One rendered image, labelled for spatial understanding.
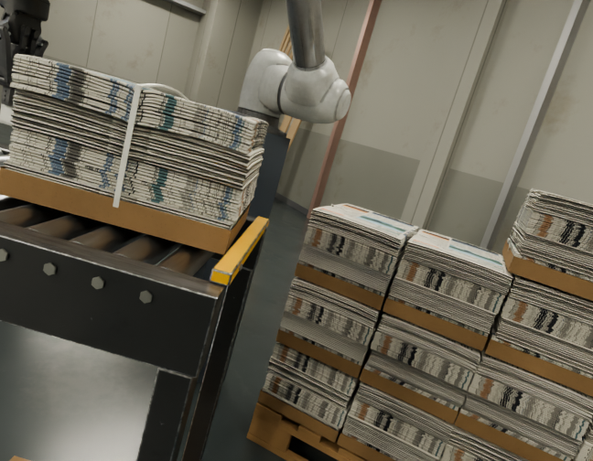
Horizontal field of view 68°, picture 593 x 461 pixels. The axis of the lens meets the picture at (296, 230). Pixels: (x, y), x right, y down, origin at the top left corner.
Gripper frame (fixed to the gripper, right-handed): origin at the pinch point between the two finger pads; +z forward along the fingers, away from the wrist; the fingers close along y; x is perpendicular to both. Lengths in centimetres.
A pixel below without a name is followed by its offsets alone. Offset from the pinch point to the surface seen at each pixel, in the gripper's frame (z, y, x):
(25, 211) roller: 13.1, -17.1, -16.4
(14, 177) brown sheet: 9.0, -15.1, -12.6
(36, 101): -3.6, -14.5, -13.9
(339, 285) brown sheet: 30, 45, -75
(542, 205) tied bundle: -9, 31, -115
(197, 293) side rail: 13, -29, -48
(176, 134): -4.5, -13.7, -35.7
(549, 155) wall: -45, 271, -228
